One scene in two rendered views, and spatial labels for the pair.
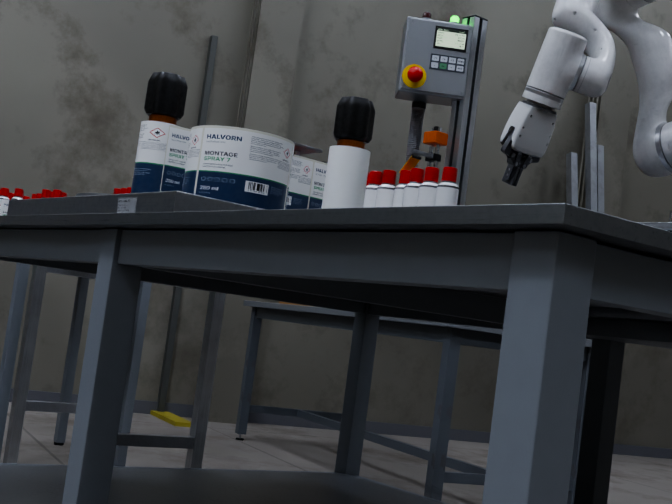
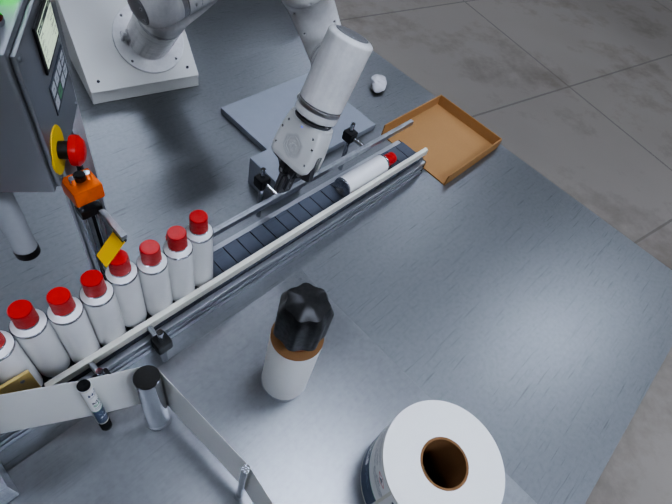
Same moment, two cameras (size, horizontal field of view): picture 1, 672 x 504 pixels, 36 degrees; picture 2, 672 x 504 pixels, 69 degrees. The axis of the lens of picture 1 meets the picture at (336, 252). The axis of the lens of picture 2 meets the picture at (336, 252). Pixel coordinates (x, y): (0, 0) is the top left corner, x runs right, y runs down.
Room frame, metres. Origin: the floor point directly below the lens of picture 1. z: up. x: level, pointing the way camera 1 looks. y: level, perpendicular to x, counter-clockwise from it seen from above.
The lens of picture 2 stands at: (2.31, 0.34, 1.78)
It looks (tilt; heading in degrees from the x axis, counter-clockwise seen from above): 52 degrees down; 247
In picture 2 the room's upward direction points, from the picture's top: 19 degrees clockwise
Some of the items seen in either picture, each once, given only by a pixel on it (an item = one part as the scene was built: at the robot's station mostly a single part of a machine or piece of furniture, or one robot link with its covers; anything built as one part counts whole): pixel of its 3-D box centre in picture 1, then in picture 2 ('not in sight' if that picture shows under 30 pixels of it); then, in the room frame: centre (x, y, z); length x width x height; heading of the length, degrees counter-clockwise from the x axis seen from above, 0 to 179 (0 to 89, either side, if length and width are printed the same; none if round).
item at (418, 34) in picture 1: (434, 62); (4, 82); (2.54, -0.18, 1.38); 0.17 x 0.10 x 0.19; 92
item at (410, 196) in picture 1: (412, 211); (155, 279); (2.41, -0.17, 0.98); 0.05 x 0.05 x 0.20
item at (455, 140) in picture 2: not in sight; (442, 136); (1.61, -0.78, 0.85); 0.30 x 0.26 x 0.04; 37
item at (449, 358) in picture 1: (388, 397); not in sight; (5.06, -0.35, 0.39); 2.20 x 0.80 x 0.78; 25
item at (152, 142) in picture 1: (159, 139); not in sight; (2.18, 0.40, 1.04); 0.09 x 0.09 x 0.29
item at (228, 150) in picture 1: (237, 174); (428, 473); (1.96, 0.21, 0.95); 0.20 x 0.20 x 0.14
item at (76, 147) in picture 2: (414, 74); (71, 150); (2.48, -0.13, 1.32); 0.04 x 0.03 x 0.04; 92
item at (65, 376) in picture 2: not in sight; (285, 238); (2.15, -0.32, 0.90); 1.07 x 0.01 x 0.02; 37
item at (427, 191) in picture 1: (427, 211); (179, 265); (2.37, -0.20, 0.98); 0.05 x 0.05 x 0.20
